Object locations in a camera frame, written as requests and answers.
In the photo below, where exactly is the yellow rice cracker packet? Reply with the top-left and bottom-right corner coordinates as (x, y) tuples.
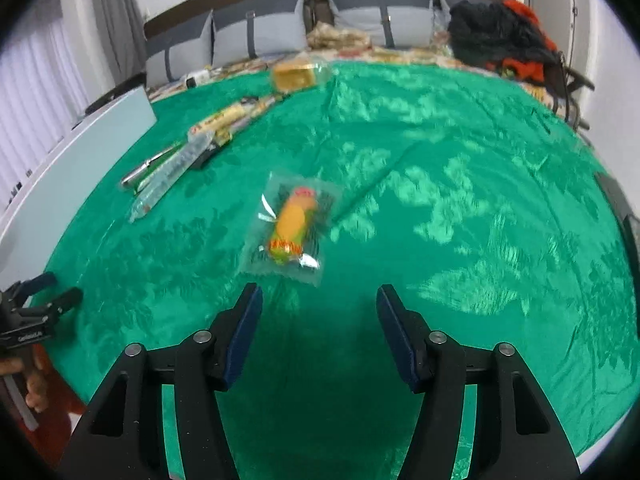
(188, 102), (254, 142)

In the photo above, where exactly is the black and orange jacket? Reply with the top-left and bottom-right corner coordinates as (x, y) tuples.
(448, 0), (594, 130)

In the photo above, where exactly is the green patterned cloth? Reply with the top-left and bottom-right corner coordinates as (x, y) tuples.
(47, 63), (639, 479)

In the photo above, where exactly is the left hand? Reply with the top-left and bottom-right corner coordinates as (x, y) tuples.
(0, 346), (49, 413)

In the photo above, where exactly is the orange snack clear wrapper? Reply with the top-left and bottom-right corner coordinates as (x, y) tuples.
(239, 172), (342, 286)

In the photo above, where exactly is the grey pillow centre left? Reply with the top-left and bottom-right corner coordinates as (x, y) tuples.
(213, 0), (307, 67)

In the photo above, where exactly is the long clear snack packet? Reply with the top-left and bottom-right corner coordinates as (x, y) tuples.
(129, 130), (214, 223)

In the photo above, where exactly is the grey pillow far left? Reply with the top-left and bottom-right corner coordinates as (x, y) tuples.
(145, 11), (214, 89)

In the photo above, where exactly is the grey pillow centre right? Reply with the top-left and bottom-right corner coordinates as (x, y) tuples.
(328, 0), (434, 49)

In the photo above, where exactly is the folded beige cloth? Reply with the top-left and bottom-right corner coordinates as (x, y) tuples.
(306, 22), (372, 50)

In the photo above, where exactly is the yellow cake clear wrapper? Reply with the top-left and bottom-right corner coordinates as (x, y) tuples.
(270, 56), (333, 94)

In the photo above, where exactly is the dark chocolate bar packet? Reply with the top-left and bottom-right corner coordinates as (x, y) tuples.
(190, 136), (232, 170)

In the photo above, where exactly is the white storage box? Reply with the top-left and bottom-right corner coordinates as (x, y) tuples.
(0, 87), (156, 289)

